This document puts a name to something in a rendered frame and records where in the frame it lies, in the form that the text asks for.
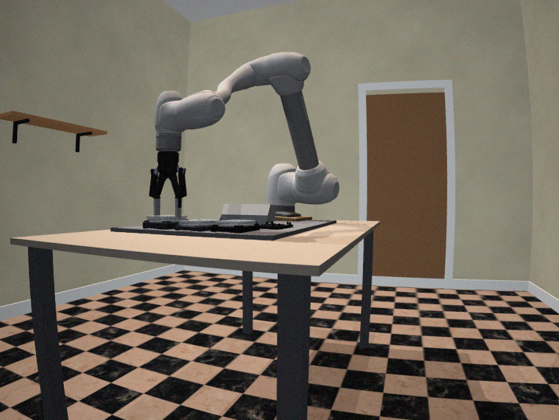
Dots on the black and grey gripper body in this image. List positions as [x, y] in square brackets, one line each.
[168, 159]

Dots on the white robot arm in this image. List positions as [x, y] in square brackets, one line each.
[311, 182]

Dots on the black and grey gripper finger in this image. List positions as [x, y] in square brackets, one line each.
[156, 187]
[179, 189]

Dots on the white button panel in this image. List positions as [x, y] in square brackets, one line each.
[261, 212]

